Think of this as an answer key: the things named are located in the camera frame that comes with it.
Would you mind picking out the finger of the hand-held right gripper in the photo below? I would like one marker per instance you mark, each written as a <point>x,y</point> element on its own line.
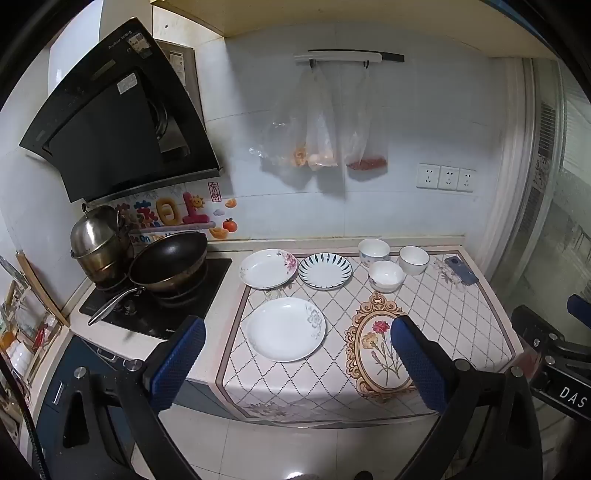
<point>581,308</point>

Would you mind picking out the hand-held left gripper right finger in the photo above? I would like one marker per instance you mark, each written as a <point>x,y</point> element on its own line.
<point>415,364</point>

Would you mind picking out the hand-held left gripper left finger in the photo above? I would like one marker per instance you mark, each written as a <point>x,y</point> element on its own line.
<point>184,355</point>

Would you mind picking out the white bowl dark rim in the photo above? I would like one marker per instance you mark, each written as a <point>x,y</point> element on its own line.
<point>414,261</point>

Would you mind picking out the white plate dark stripes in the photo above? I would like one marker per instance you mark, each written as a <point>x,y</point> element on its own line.
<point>325,272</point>

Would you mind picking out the black gas stove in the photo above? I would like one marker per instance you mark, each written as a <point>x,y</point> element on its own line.
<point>194,300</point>

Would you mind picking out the diamond pattern floral tablecloth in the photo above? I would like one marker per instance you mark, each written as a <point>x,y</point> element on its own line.
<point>452,318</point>

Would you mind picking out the plain white bowl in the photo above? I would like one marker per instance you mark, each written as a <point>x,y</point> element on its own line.
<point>387,277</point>

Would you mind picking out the white plate grey flower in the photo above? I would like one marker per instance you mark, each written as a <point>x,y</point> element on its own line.
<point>281,330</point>

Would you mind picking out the black wok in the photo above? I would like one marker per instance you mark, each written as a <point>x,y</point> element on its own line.
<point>168,256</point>

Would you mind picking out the blue smartphone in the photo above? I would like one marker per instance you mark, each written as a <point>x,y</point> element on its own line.
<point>461,270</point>

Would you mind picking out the glass sliding door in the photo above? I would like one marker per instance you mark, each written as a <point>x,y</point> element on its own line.
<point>563,207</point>

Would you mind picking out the white plate pink flowers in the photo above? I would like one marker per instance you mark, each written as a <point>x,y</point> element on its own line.
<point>265,270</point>

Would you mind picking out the white bowl heart pattern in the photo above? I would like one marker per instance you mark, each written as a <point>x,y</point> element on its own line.
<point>374,253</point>

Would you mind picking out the stainless steel steamer pot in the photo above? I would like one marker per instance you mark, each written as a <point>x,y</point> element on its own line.
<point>97,240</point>

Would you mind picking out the blue kitchen cabinet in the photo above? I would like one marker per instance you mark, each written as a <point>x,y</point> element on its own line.
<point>51,415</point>

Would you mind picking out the wooden cutting board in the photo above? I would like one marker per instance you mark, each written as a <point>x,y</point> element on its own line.
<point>39,290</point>

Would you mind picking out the cluttered side shelf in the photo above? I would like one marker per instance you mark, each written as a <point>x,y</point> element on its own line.
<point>23,337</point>

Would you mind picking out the clear plastic bag red contents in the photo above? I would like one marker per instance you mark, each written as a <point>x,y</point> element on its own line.
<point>364,147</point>

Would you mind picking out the clear plastic bag orange contents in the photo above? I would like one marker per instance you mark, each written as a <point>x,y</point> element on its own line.
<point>286,134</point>

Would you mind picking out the black range hood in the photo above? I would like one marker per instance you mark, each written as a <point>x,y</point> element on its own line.
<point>115,120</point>

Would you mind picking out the clear plastic bag pale contents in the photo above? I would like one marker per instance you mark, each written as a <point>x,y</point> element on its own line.
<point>321,134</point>

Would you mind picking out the colourful wall sticker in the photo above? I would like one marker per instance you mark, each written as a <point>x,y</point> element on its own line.
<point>171,212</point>

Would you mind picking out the white wall power outlet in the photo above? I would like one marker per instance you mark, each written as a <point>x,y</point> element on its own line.
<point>449,178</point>
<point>427,176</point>
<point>466,180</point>

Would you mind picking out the white wall hook rack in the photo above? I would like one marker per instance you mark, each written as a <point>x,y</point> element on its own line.
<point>341,57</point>

